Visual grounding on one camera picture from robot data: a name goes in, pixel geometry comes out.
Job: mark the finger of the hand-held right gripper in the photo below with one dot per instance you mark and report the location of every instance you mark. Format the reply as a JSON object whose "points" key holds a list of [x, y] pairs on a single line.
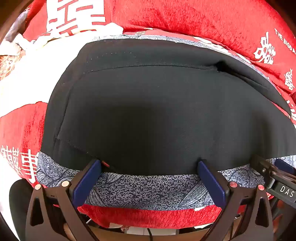
{"points": [[262, 163], [283, 165]]}

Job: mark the brown patterned cloth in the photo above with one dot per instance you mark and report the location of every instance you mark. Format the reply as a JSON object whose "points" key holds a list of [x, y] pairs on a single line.
{"points": [[9, 67]]}

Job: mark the red printed blanket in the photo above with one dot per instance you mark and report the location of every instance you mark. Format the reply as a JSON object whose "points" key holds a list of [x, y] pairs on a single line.
{"points": [[185, 18]]}

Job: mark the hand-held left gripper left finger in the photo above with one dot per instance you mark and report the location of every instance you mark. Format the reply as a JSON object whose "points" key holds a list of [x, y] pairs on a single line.
{"points": [[87, 183]]}

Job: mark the white cloth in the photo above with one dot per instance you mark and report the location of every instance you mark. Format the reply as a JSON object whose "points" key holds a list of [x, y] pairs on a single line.
{"points": [[30, 69]]}

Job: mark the grey speckled cloth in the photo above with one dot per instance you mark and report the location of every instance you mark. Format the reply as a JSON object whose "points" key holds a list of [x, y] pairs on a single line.
{"points": [[150, 190]]}

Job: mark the plain grey fabric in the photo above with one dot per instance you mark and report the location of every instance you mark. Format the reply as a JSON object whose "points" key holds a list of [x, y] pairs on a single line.
{"points": [[18, 25]]}

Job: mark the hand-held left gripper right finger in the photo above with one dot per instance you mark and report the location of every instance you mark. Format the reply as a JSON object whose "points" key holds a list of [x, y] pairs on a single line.
{"points": [[211, 183]]}

